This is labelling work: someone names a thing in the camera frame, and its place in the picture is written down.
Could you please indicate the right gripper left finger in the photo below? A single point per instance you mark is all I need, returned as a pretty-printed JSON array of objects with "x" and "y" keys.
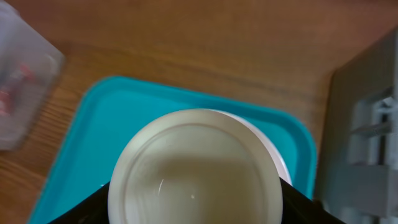
[{"x": 92, "y": 210}]

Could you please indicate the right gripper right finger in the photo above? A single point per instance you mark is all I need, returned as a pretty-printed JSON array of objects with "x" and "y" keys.
[{"x": 298, "y": 209}]

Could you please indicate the white paper cup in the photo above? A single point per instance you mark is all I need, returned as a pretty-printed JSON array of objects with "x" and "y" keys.
[{"x": 196, "y": 166}]

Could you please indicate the grey dishwasher rack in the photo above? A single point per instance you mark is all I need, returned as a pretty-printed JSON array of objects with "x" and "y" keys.
[{"x": 357, "y": 166}]

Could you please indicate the white round plate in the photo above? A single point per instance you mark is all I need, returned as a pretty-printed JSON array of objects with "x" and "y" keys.
[{"x": 278, "y": 160}]

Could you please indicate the teal plastic tray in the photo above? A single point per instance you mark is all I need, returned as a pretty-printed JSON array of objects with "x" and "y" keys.
[{"x": 116, "y": 108}]

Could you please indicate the clear plastic bin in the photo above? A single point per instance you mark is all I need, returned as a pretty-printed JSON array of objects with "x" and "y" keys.
[{"x": 29, "y": 66}]

